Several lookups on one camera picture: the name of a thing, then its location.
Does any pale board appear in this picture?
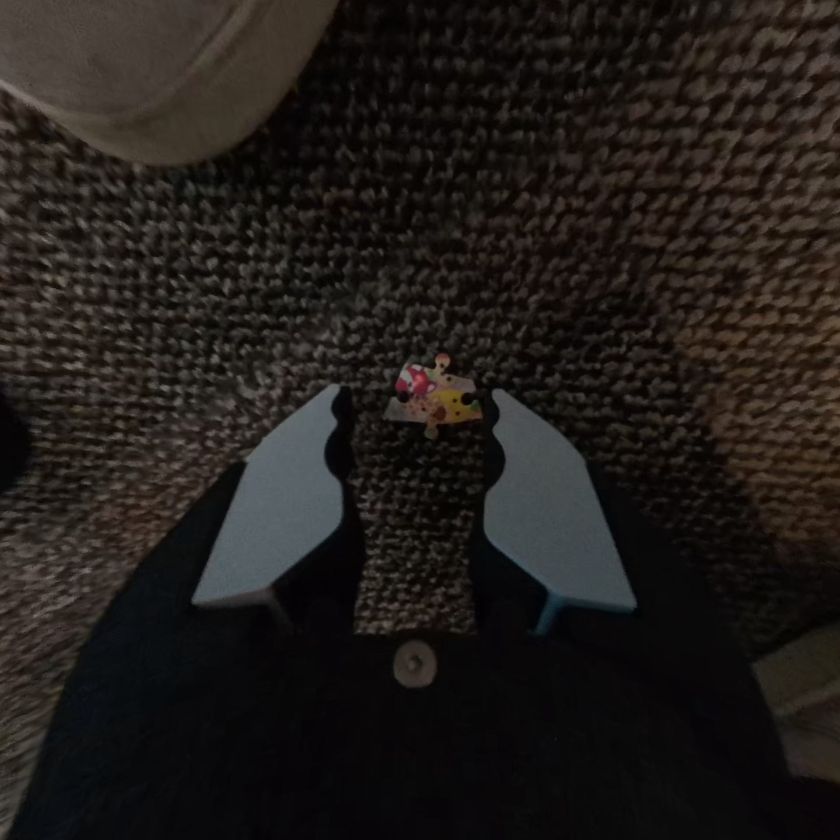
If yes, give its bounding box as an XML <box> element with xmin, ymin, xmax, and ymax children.
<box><xmin>751</xmin><ymin>624</ymin><xmax>840</xmax><ymax>788</ymax></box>

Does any white shoe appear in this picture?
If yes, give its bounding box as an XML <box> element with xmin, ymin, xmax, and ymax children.
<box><xmin>0</xmin><ymin>0</ymin><xmax>340</xmax><ymax>166</ymax></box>

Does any colourful puzzle piece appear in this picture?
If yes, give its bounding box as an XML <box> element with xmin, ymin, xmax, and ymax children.
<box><xmin>384</xmin><ymin>352</ymin><xmax>484</xmax><ymax>441</ymax></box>

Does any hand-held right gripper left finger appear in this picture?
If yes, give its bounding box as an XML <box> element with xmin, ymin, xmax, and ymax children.
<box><xmin>193</xmin><ymin>385</ymin><xmax>362</xmax><ymax>618</ymax></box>

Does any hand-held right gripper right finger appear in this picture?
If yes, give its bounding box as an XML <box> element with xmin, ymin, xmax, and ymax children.
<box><xmin>473</xmin><ymin>389</ymin><xmax>637</xmax><ymax>634</ymax></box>

